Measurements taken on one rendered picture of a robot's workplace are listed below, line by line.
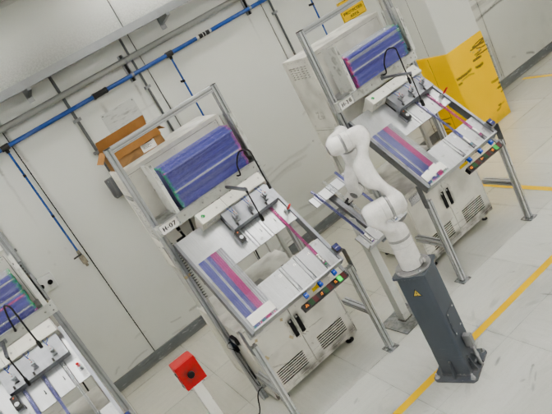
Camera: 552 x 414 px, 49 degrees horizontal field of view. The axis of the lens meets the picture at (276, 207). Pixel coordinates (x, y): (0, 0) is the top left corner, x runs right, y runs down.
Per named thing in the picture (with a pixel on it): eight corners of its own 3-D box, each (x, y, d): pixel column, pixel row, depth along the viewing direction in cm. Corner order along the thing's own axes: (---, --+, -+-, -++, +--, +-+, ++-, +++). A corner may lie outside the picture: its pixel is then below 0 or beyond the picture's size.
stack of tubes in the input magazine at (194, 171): (250, 162, 367) (229, 124, 358) (183, 209, 349) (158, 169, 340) (241, 162, 378) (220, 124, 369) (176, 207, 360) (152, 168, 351)
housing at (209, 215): (265, 191, 380) (266, 179, 367) (204, 236, 362) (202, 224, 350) (257, 183, 383) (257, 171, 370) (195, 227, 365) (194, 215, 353)
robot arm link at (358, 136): (380, 223, 305) (409, 209, 304) (383, 223, 293) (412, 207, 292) (334, 138, 310) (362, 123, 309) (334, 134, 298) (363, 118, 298)
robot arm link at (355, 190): (346, 163, 317) (362, 200, 337) (357, 141, 325) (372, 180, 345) (331, 162, 322) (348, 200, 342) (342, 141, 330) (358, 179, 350)
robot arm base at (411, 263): (434, 253, 312) (421, 223, 306) (424, 276, 299) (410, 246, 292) (402, 257, 324) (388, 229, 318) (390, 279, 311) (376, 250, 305)
